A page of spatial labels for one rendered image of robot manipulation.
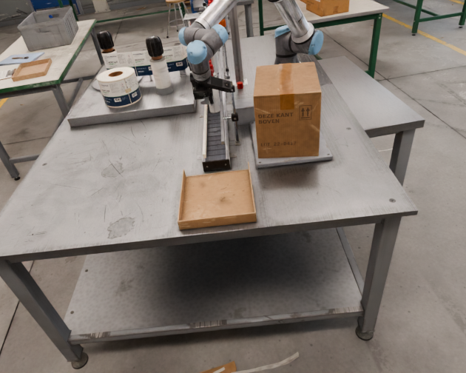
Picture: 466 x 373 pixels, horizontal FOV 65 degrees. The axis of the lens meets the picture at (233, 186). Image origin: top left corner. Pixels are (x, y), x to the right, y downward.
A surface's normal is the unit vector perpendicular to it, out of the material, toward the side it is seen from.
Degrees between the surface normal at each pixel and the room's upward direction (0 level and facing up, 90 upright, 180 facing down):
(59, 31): 90
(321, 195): 0
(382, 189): 0
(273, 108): 90
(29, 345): 0
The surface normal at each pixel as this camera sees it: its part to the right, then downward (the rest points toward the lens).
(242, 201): -0.11, -0.78
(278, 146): -0.09, 0.62
